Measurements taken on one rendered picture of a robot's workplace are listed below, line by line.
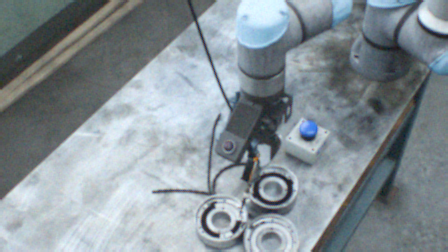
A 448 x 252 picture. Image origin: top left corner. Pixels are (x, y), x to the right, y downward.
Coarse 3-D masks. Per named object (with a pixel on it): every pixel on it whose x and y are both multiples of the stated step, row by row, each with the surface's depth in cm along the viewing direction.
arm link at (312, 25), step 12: (288, 0) 83; (300, 0) 83; (312, 0) 83; (324, 0) 83; (336, 0) 84; (348, 0) 85; (300, 12) 82; (312, 12) 82; (324, 12) 83; (336, 12) 84; (348, 12) 86; (300, 24) 82; (312, 24) 83; (324, 24) 84; (336, 24) 87; (312, 36) 85
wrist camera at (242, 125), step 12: (240, 108) 92; (252, 108) 92; (264, 108) 92; (228, 120) 93; (240, 120) 92; (252, 120) 91; (228, 132) 92; (240, 132) 92; (252, 132) 92; (228, 144) 91; (240, 144) 91; (228, 156) 91; (240, 156) 92
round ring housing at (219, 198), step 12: (204, 204) 112; (240, 204) 111; (216, 216) 112; (228, 216) 111; (216, 228) 109; (228, 228) 108; (240, 228) 108; (204, 240) 108; (216, 240) 106; (228, 240) 106
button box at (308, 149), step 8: (304, 120) 123; (296, 128) 121; (320, 128) 121; (288, 136) 120; (296, 136) 120; (304, 136) 119; (320, 136) 120; (328, 136) 121; (288, 144) 120; (296, 144) 119; (304, 144) 118; (312, 144) 118; (320, 144) 118; (288, 152) 122; (296, 152) 121; (304, 152) 119; (312, 152) 117; (320, 152) 121; (304, 160) 121; (312, 160) 119
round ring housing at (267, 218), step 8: (264, 216) 109; (272, 216) 109; (280, 216) 108; (248, 224) 107; (256, 224) 109; (280, 224) 109; (288, 224) 108; (248, 232) 108; (264, 232) 108; (272, 232) 108; (280, 232) 107; (296, 232) 106; (248, 240) 107; (264, 240) 110; (280, 240) 108; (296, 240) 106; (248, 248) 105; (264, 248) 105; (280, 248) 105; (296, 248) 104
